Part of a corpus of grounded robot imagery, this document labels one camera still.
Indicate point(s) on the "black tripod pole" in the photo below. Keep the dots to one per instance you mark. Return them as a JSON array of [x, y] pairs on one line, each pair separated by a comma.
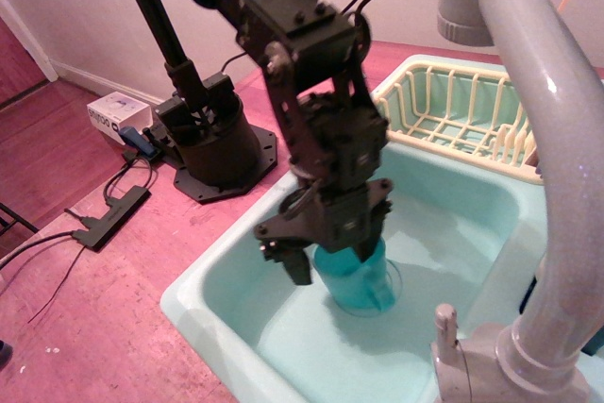
[[178, 66]]

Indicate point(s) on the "blue clamp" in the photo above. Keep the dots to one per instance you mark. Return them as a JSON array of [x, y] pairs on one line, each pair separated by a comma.
[[132, 137]]

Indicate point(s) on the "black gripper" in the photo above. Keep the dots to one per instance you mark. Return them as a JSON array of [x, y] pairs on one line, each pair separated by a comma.
[[334, 220]]

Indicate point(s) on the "teal plastic cup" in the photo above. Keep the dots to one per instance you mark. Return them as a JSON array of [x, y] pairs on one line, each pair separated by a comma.
[[364, 289]]

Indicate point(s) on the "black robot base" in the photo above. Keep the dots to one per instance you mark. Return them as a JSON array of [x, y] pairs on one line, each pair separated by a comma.
[[224, 159]]

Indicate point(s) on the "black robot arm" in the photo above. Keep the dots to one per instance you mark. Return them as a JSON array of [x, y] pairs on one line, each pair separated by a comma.
[[310, 56]]

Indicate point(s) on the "black usb hub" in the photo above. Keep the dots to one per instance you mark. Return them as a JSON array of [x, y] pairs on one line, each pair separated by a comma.
[[99, 231]]

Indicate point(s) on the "white oculus box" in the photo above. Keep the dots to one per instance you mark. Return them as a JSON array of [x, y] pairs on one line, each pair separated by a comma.
[[116, 110]]

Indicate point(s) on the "light teal toy sink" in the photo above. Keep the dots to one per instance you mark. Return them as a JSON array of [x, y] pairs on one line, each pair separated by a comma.
[[457, 234]]

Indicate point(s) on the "cream dish rack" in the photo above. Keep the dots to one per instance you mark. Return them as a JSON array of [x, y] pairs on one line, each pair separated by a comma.
[[462, 110]]

